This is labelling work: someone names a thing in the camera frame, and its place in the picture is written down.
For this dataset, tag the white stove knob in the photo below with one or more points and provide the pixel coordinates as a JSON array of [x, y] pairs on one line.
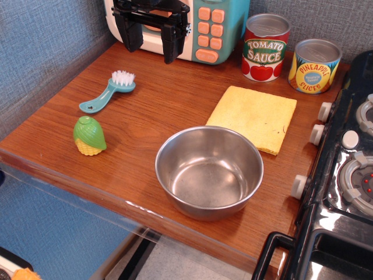
[[298, 186], [316, 134], [324, 111]]

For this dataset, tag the orange object bottom left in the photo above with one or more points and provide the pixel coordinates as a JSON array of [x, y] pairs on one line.
[[25, 274]]

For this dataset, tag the tomato sauce can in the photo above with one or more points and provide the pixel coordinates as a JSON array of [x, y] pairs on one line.
[[265, 42]]

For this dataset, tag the pineapple slices can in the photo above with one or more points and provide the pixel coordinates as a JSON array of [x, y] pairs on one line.
[[314, 65]]

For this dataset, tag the black toy stove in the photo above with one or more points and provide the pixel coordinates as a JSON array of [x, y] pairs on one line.
[[333, 237]]

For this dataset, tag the yellow folded cloth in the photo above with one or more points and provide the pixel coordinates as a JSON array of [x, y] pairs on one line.
[[262, 118]]

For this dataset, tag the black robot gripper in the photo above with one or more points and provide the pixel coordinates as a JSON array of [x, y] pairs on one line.
[[169, 16]]

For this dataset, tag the teal toy microwave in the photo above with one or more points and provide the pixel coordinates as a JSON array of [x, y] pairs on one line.
[[216, 28]]

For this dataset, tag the stainless steel pot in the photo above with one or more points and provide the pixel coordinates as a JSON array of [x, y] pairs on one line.
[[209, 173]]

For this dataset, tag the toy corn cob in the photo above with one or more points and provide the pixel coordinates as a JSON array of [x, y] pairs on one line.
[[89, 136]]

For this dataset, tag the blue dish brush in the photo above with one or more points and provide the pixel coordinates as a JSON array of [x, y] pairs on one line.
[[120, 82]]

